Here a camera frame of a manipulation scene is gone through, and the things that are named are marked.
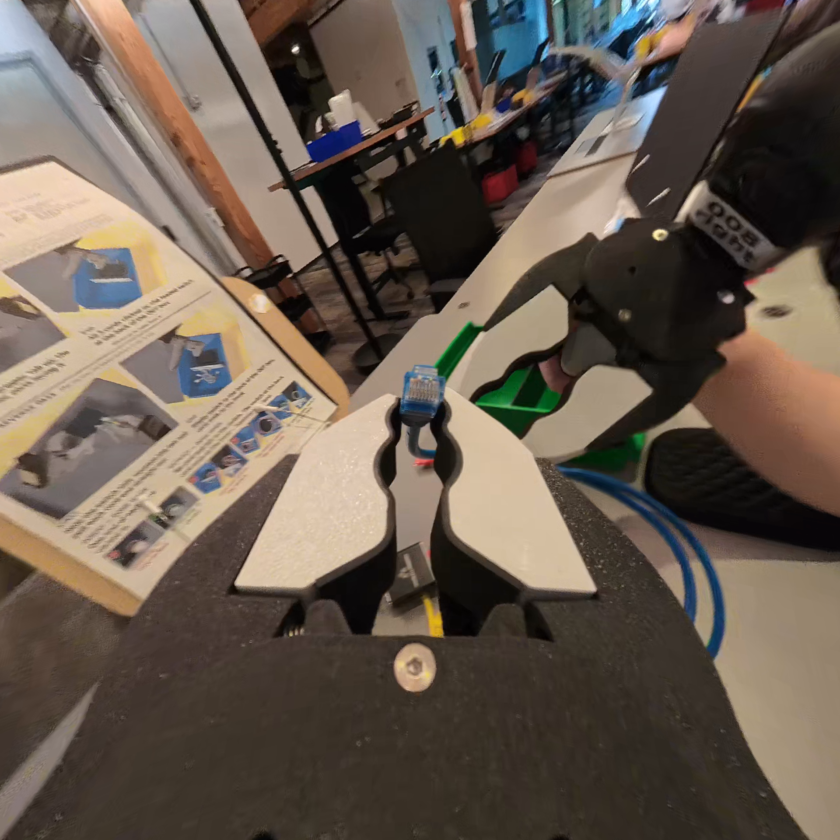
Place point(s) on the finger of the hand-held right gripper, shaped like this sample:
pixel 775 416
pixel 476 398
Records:
pixel 590 413
pixel 525 321

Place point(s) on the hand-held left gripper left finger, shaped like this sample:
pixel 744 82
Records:
pixel 321 505

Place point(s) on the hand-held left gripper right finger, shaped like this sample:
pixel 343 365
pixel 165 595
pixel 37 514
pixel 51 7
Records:
pixel 518 518

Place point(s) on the black ethernet splitter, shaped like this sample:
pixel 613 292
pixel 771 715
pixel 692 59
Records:
pixel 410 574

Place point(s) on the person's right forearm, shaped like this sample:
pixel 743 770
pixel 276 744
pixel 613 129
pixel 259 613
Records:
pixel 774 407

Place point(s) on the person's right hand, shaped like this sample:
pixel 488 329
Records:
pixel 558 375

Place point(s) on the green plastic bin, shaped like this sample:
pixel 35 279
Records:
pixel 525 400

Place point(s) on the black office chair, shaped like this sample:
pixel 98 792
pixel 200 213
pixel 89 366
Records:
pixel 446 216

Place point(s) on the red storage bin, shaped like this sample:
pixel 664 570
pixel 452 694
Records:
pixel 499 184

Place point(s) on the black pole stand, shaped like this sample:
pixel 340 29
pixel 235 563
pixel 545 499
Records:
pixel 379 351

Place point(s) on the black cushioned wrist rest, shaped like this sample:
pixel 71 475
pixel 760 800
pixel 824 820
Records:
pixel 722 492

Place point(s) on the instruction sheet on board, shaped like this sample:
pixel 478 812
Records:
pixel 98 394

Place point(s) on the blue storage bin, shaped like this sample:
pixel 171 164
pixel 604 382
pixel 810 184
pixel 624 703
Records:
pixel 334 143

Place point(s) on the wooden top table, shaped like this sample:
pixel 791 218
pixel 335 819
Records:
pixel 295 178

